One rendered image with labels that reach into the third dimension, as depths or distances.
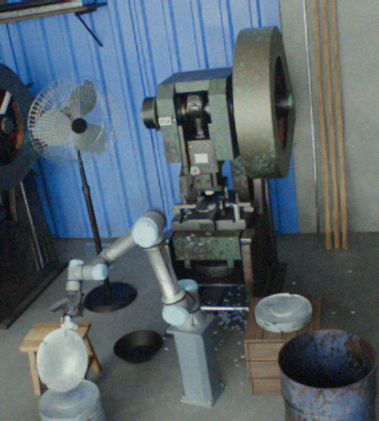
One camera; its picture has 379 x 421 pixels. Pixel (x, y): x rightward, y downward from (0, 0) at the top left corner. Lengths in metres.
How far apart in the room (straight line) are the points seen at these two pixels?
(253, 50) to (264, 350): 1.48
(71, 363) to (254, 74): 1.61
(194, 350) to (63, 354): 0.63
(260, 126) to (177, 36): 1.76
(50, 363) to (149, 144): 2.37
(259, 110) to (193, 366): 1.30
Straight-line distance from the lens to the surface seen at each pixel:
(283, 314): 3.11
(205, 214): 3.39
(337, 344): 2.88
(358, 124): 4.55
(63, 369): 2.91
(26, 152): 4.23
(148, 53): 4.63
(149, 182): 4.94
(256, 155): 3.06
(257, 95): 2.96
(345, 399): 2.57
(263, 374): 3.16
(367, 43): 4.43
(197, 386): 3.17
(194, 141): 3.41
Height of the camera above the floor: 2.08
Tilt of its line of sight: 22 degrees down
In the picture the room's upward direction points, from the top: 9 degrees counter-clockwise
